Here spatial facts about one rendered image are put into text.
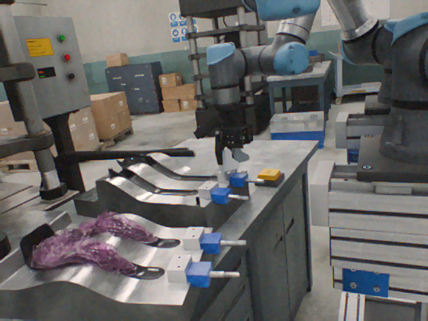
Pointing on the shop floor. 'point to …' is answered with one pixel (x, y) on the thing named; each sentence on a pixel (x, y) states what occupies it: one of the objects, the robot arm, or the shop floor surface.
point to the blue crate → (300, 136)
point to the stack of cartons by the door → (177, 94)
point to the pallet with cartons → (111, 117)
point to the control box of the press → (53, 80)
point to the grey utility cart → (342, 82)
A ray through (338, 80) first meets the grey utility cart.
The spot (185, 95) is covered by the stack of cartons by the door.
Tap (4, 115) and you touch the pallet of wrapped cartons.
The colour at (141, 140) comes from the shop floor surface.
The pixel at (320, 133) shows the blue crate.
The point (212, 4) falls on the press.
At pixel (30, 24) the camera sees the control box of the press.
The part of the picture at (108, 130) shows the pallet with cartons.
